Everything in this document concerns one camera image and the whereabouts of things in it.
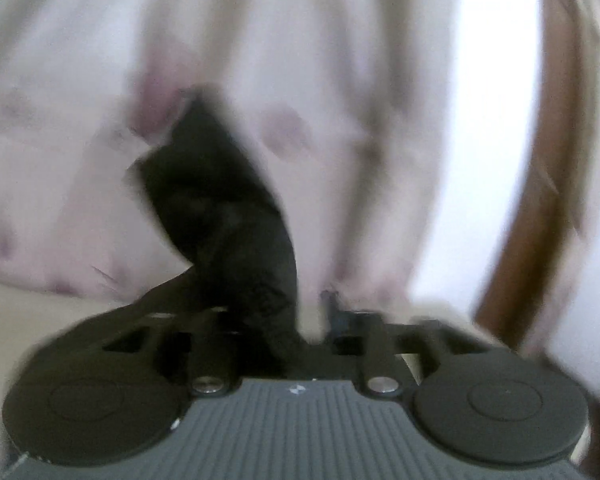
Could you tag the cream bed sheet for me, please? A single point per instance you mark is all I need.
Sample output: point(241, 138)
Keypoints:
point(10, 335)

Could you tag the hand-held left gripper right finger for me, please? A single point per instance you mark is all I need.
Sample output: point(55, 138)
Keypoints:
point(381, 347)

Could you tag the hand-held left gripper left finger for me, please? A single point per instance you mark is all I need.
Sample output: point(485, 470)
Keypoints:
point(211, 347)

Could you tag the brown wooden frame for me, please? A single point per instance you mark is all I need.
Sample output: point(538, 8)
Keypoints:
point(540, 210)

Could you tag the black jacket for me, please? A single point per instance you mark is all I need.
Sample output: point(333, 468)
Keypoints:
point(220, 200)

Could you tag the white floral print curtain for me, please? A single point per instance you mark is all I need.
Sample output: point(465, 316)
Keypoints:
point(80, 110)

